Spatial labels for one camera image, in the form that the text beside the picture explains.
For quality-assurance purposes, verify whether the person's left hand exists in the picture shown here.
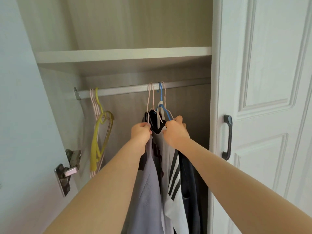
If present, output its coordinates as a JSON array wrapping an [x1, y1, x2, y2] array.
[[130, 122, 153, 147]]

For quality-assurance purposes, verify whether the person's right hand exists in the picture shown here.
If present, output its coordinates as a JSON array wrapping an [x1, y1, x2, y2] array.
[[162, 115, 191, 151]]

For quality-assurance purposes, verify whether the lilac shirt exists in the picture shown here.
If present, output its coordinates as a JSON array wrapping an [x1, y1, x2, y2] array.
[[121, 135, 167, 234]]

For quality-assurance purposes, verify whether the white black-striped shirt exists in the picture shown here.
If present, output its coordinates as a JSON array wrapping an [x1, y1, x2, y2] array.
[[152, 127, 189, 234]]

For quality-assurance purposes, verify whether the person's left forearm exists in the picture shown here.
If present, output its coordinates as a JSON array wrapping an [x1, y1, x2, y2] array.
[[43, 138, 147, 234]]

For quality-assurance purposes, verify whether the person's right forearm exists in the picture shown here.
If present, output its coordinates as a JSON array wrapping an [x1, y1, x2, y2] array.
[[179, 138, 312, 234]]

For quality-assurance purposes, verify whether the black garment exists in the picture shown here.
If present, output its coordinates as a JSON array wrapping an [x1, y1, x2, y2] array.
[[138, 110, 167, 179]]

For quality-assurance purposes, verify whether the white fabric tag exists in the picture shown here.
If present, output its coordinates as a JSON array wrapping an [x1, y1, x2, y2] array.
[[157, 101, 164, 123]]

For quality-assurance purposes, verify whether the blue clothes hanger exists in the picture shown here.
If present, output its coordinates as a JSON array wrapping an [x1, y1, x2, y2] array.
[[157, 82, 172, 121]]

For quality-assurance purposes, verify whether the silver wardrobe rod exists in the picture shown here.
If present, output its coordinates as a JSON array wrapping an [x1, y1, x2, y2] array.
[[74, 78, 211, 100]]

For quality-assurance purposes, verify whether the dark navy garment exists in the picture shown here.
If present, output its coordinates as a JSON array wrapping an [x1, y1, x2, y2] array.
[[177, 150, 209, 234]]

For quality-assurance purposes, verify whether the yellow clothes hanger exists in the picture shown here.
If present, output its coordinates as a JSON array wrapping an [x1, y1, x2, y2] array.
[[90, 88, 115, 171]]

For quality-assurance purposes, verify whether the white wardrobe shelf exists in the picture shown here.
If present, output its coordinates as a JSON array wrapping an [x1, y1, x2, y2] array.
[[34, 47, 212, 77]]

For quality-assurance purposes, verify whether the metal door hinge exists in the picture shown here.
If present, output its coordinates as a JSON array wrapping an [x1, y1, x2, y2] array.
[[54, 149, 82, 198]]

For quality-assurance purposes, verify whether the panelled white wardrobe door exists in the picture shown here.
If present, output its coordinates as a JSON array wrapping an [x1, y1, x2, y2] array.
[[212, 0, 312, 234]]

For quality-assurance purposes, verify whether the plain white wardrobe door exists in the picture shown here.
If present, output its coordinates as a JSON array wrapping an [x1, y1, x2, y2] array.
[[0, 0, 79, 234]]

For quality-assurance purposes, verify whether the black door handle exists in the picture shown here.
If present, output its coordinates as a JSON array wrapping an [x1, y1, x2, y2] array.
[[221, 115, 233, 161]]

